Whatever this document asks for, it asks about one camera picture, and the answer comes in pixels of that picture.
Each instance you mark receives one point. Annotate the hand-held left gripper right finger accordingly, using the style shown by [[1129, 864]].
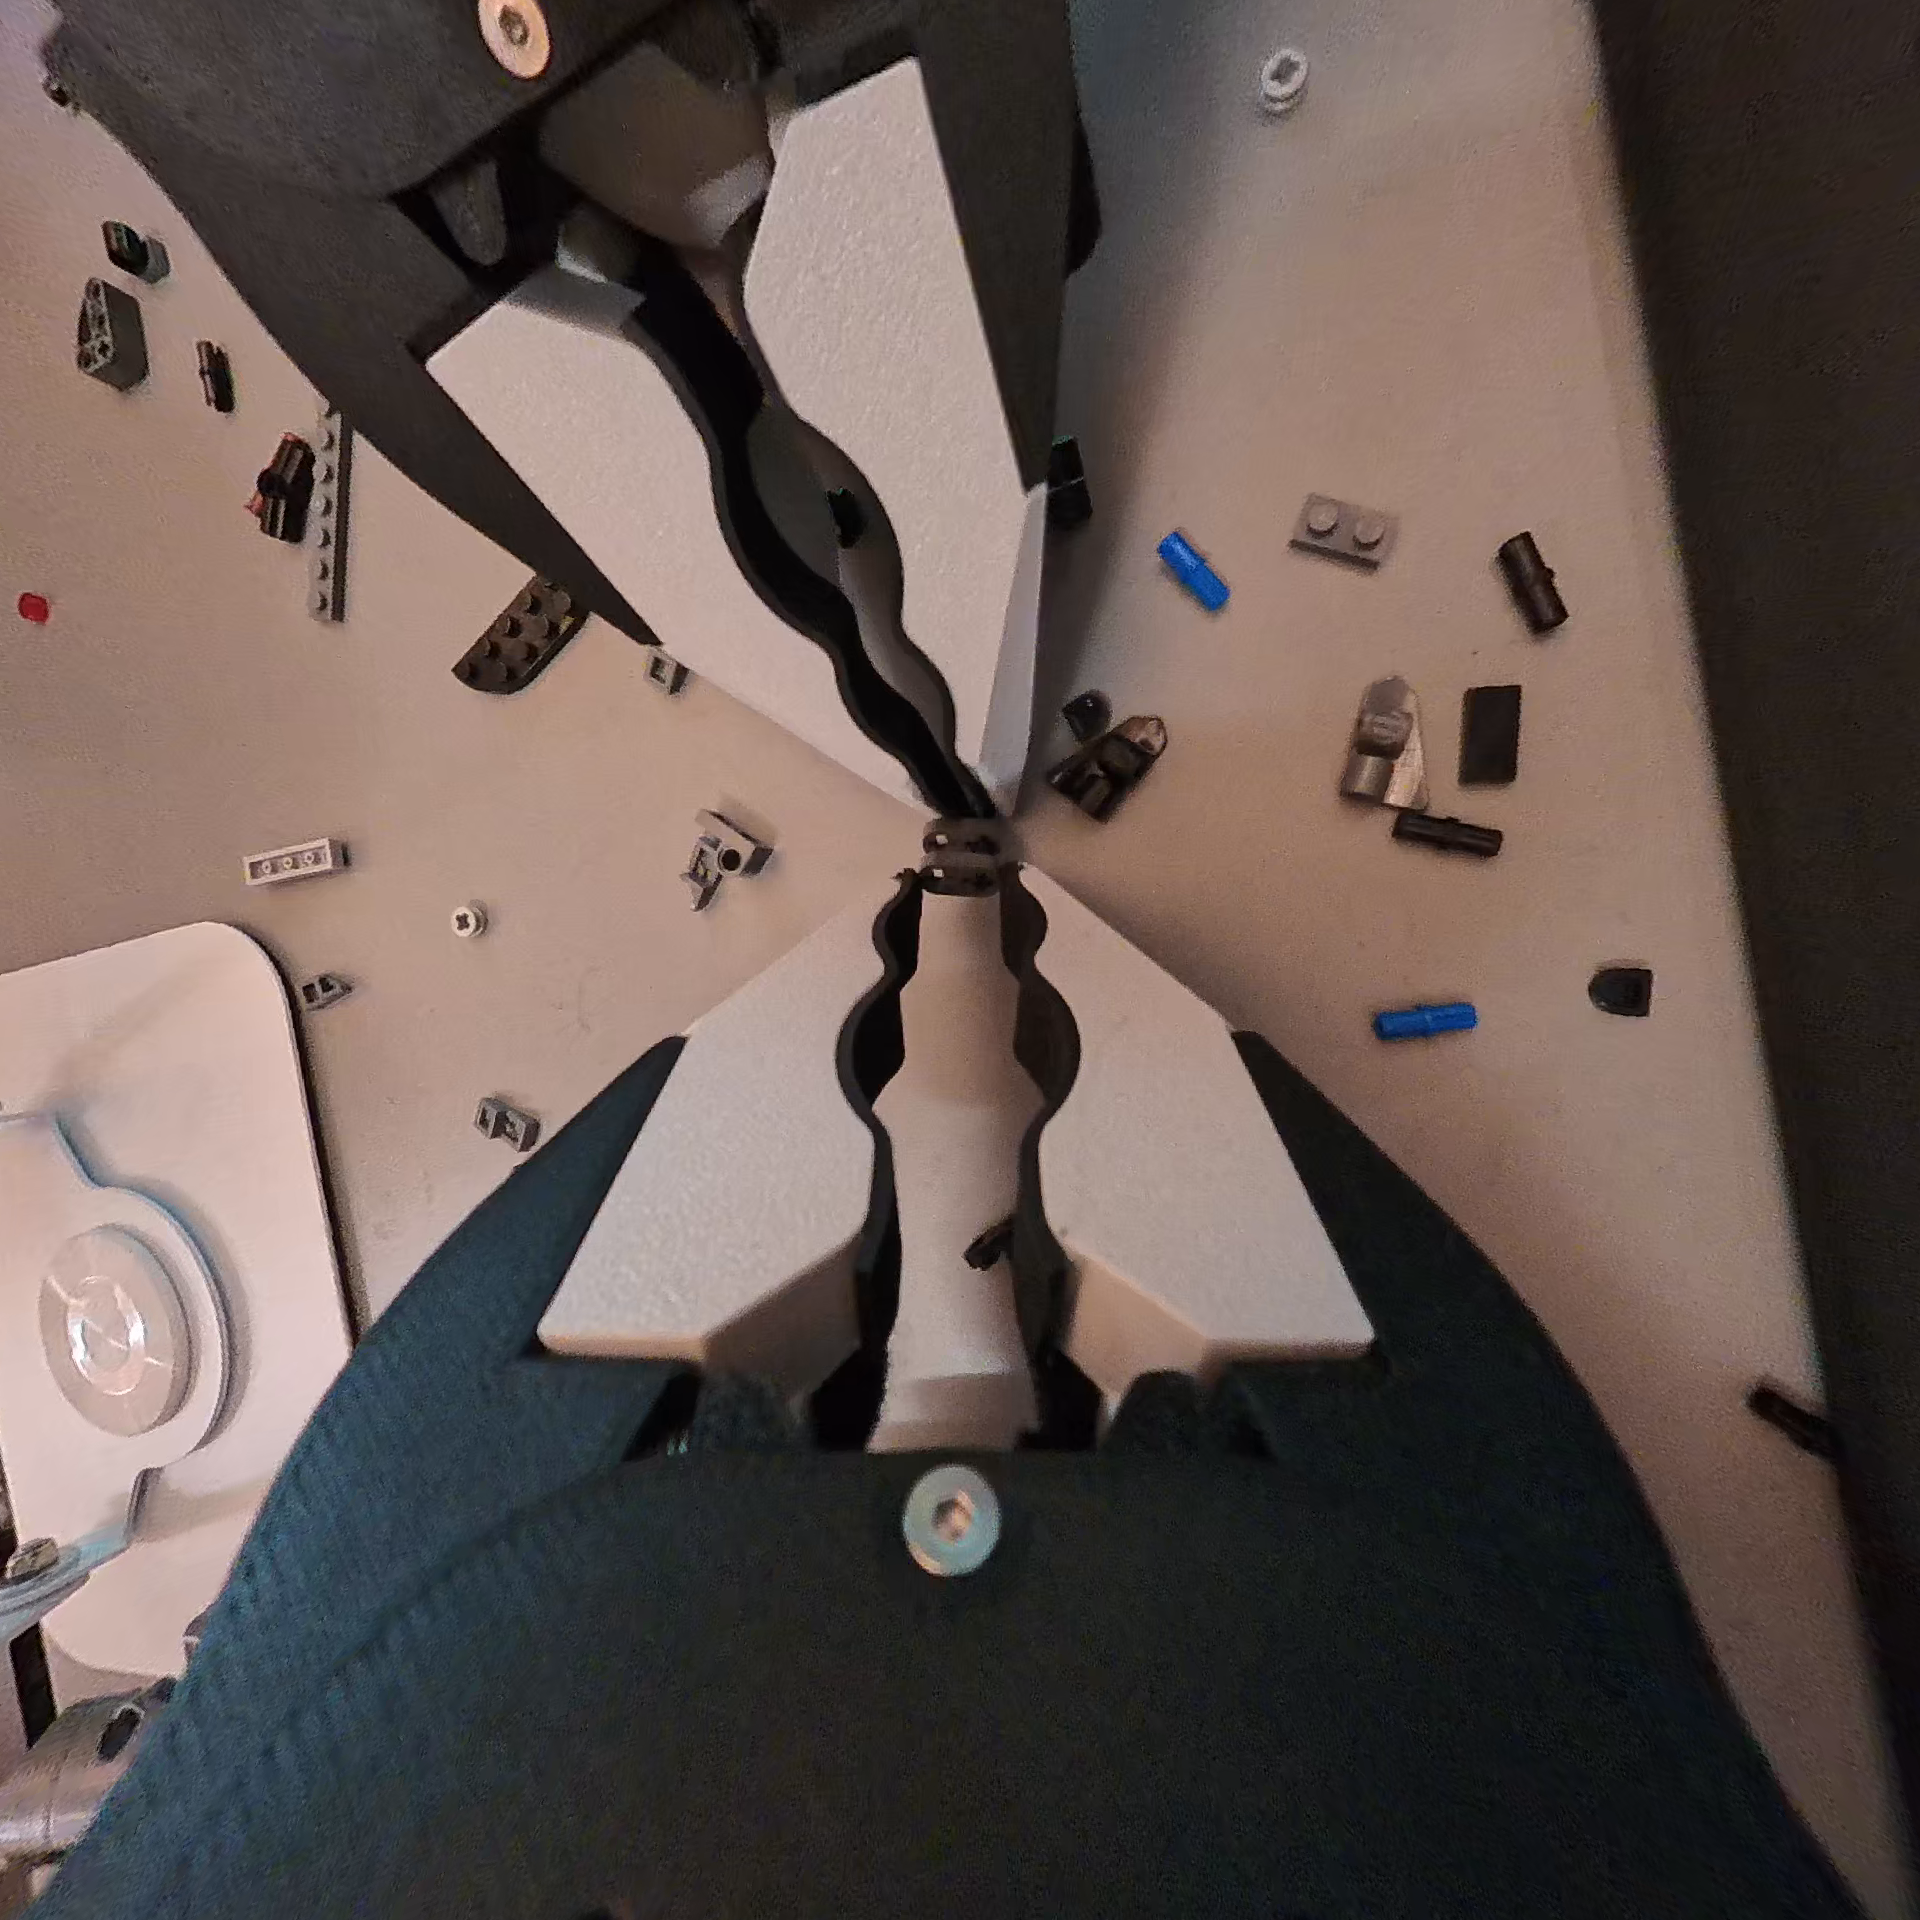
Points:
[[1201, 1200]]

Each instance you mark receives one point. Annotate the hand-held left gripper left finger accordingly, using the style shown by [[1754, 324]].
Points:
[[706, 1200]]

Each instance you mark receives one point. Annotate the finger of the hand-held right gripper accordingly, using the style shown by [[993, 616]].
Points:
[[600, 451], [899, 299]]

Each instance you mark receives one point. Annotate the small grey lego connector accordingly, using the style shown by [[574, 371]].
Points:
[[959, 838]]

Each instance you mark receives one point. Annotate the black lego connector with blue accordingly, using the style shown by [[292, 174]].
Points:
[[1106, 768]]

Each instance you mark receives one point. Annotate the black lego axle with elbow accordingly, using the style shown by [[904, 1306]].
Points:
[[990, 1245]]

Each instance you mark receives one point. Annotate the black studded lego plate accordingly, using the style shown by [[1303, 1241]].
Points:
[[522, 641]]

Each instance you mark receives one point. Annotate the dark grey long lego plate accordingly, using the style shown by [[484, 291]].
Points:
[[330, 517]]

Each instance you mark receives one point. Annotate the blue lego pin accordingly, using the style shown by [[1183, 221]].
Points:
[[1193, 573], [1427, 1022]]

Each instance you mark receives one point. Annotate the black and brown lego connector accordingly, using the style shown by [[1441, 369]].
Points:
[[287, 488]]

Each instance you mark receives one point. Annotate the grey lego clip plate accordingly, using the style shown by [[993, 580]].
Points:
[[701, 881]]

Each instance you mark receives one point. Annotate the white round lego bush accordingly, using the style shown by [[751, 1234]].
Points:
[[470, 921], [1281, 81]]

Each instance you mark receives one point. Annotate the small black rounded lego piece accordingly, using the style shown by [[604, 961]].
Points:
[[1620, 992]]

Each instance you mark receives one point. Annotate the grey lego slope piece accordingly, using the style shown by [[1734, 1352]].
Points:
[[1385, 747]]

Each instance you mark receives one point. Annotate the grey two-stud lego plate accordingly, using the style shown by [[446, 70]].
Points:
[[1344, 535]]

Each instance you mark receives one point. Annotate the dark grey lego slope tile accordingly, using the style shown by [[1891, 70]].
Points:
[[1488, 734]]

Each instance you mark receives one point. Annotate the white rounded board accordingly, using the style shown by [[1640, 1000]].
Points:
[[227, 1051]]

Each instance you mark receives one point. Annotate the dark grey lego bracket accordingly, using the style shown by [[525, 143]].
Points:
[[506, 1126], [670, 671]]

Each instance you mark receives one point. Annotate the light grey lego bracket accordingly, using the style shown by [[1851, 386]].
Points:
[[324, 992]]

